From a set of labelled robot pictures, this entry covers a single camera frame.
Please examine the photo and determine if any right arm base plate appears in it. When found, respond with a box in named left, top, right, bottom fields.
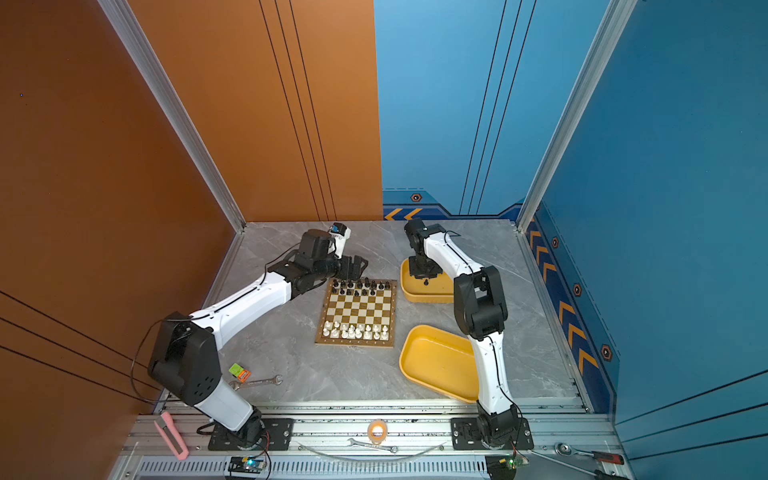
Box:
left=450, top=417, right=535, bottom=451

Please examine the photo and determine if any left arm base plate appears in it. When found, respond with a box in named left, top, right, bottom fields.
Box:
left=208, top=418, right=295, bottom=452

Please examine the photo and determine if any yellow tray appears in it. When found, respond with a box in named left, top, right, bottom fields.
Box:
left=399, top=325, right=479, bottom=404
left=399, top=260, right=454, bottom=304

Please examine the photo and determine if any aluminium corner post left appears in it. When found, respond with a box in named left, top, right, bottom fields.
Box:
left=98, top=0, right=246, bottom=234

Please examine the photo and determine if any orange green small box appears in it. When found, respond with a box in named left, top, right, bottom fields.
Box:
left=228, top=363, right=251, bottom=384

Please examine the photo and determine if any silver wrench on rail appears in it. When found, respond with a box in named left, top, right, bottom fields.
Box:
left=348, top=438, right=399, bottom=454

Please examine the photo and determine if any pink tool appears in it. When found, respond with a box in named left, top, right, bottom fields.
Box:
left=154, top=412, right=189, bottom=461

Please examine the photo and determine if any orange tape roll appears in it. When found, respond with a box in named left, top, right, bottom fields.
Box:
left=367, top=419, right=388, bottom=445

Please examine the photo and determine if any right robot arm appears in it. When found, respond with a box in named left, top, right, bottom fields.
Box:
left=404, top=219, right=526, bottom=448

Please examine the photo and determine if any green circuit board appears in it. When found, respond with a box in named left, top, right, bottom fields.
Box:
left=227, top=456, right=269, bottom=478

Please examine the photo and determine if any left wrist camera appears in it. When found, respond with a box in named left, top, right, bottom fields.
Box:
left=329, top=222, right=351, bottom=259

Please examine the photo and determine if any silver wrench on table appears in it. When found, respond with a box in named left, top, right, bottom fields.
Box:
left=230, top=375, right=283, bottom=391

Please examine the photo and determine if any aluminium corner post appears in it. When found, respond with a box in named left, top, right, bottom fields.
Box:
left=515, top=0, right=637, bottom=233
left=98, top=0, right=246, bottom=234

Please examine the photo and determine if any wooden chess board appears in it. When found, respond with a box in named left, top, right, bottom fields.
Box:
left=315, top=278, right=398, bottom=348

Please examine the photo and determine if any aluminium corner post right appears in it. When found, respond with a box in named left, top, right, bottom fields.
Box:
left=515, top=0, right=637, bottom=233

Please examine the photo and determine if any red handled ratchet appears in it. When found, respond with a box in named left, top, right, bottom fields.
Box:
left=555, top=443, right=625, bottom=465

